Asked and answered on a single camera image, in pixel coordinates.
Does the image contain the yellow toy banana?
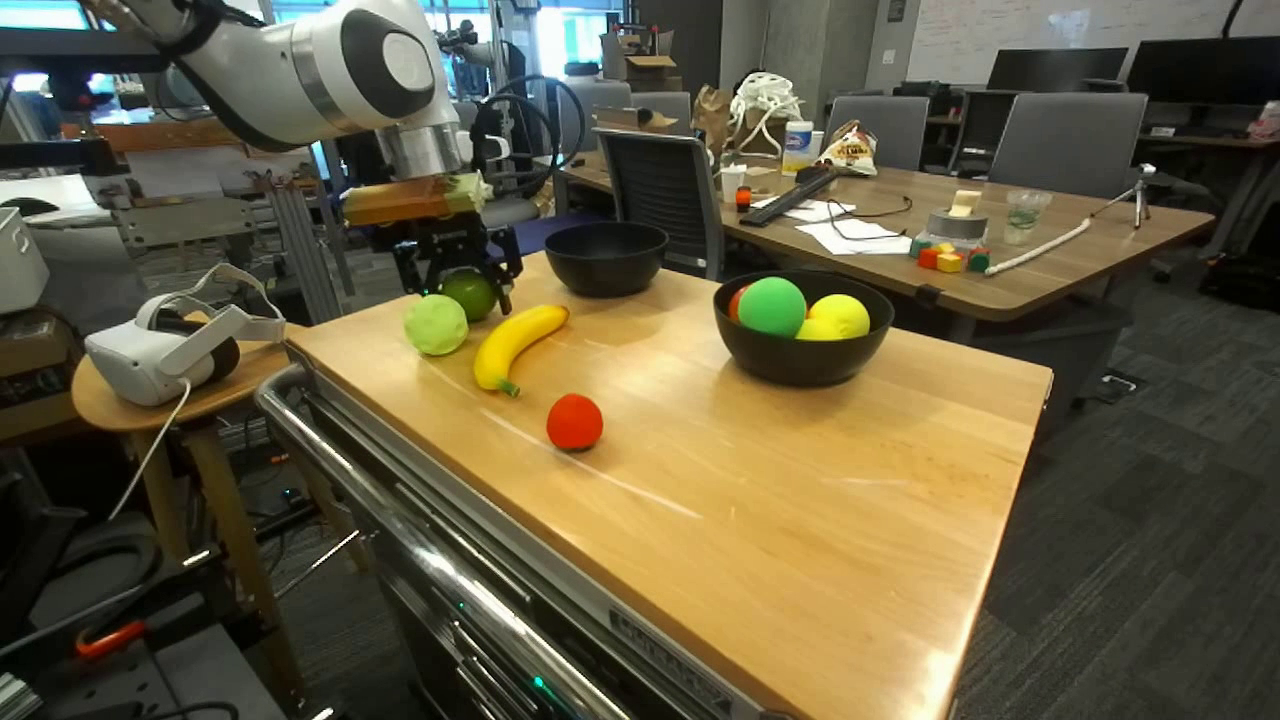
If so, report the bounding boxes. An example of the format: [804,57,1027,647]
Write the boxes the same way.
[466,299,573,399]

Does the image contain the white plastic bottle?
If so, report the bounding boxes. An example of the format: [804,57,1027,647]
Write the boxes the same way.
[778,115,818,177]

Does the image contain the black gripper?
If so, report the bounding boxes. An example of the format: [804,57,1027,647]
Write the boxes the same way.
[397,213,527,321]

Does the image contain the tan wooden camera mount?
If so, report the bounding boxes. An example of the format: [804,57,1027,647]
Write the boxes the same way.
[335,172,496,234]

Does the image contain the wooden office desk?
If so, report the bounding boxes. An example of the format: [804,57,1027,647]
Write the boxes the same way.
[716,159,1219,405]

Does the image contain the grey office chair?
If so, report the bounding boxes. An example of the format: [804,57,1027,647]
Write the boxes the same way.
[985,90,1153,203]
[822,92,934,172]

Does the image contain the pale green round fruit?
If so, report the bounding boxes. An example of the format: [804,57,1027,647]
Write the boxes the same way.
[398,292,473,360]

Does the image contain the black mesh office chair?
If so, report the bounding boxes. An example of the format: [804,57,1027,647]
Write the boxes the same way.
[593,127,733,285]

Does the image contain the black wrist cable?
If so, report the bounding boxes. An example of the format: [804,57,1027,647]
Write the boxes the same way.
[473,72,593,203]

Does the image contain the long black bar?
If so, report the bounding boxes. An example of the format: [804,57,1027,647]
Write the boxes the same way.
[736,159,846,234]

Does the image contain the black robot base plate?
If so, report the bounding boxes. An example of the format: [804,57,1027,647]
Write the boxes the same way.
[0,573,313,720]

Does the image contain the orange handled clamp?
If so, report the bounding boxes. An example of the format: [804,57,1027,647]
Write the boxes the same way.
[72,618,151,667]

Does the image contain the clear plastic cup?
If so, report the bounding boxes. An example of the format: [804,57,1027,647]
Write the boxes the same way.
[1001,188,1060,234]

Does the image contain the white cart with wooden top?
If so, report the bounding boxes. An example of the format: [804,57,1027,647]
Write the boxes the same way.
[251,254,1060,720]

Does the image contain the small red ball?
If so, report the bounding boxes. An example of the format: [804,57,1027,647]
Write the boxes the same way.
[544,390,607,458]

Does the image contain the bright green ball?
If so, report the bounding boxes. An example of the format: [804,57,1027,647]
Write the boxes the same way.
[733,271,812,340]

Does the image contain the small silver tripod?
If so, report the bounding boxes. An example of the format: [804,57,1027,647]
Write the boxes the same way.
[1120,159,1163,237]

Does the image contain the white paper sheets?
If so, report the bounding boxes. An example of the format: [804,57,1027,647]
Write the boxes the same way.
[794,195,918,259]

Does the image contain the round wooden stool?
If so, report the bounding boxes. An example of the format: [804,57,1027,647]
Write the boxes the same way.
[66,337,313,711]

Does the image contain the beige crumpled object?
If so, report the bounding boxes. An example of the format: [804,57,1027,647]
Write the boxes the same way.
[815,122,882,179]

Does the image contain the dark green toy pear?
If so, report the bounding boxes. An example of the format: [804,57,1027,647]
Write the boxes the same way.
[434,263,503,329]

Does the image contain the yellow ball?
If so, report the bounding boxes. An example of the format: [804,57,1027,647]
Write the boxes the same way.
[798,292,876,344]

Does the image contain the white headset cable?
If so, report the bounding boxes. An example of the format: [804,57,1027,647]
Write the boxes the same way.
[105,377,199,528]

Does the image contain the white plastic rod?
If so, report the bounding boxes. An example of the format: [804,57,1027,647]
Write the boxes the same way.
[979,213,1139,282]

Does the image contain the silver cart handle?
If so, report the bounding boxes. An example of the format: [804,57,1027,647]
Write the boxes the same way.
[251,365,637,720]

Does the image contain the white mesh bag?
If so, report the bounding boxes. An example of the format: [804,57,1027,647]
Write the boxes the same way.
[728,70,807,159]

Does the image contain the clear plastic container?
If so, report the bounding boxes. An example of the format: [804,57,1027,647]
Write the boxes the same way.
[931,186,996,248]

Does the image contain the aluminium frame stand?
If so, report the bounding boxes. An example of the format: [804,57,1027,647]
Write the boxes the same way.
[96,164,358,329]

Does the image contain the black bowl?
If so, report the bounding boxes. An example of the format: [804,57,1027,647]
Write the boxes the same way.
[541,221,672,299]
[710,270,901,393]

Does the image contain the black computer monitor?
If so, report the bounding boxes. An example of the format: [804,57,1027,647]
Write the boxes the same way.
[985,43,1137,96]
[1124,34,1280,113]

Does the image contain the white VR headset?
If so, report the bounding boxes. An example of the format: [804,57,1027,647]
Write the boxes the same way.
[78,259,291,414]

